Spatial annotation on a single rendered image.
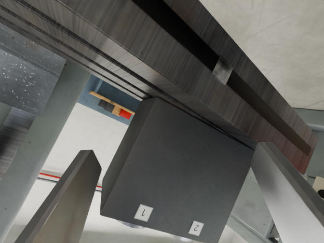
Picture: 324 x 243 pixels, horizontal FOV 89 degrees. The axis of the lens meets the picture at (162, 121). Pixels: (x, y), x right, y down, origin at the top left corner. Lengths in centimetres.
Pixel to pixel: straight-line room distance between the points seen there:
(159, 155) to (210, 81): 13
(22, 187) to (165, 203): 52
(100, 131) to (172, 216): 435
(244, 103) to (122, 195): 21
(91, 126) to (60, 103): 394
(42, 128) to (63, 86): 15
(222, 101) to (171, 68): 7
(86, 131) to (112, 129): 65
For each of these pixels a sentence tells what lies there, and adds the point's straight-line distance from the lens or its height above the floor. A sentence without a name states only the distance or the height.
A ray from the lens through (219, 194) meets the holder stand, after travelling 33.
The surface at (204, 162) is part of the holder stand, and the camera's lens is 29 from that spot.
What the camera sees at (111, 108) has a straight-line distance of 402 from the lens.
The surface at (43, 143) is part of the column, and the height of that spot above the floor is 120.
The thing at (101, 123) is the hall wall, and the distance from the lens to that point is 456.
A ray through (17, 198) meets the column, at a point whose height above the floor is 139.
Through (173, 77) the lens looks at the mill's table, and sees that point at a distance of 16.
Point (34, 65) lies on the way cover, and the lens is 56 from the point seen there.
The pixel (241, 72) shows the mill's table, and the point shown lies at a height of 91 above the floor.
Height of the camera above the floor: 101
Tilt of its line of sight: 4 degrees down
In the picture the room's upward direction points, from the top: 154 degrees counter-clockwise
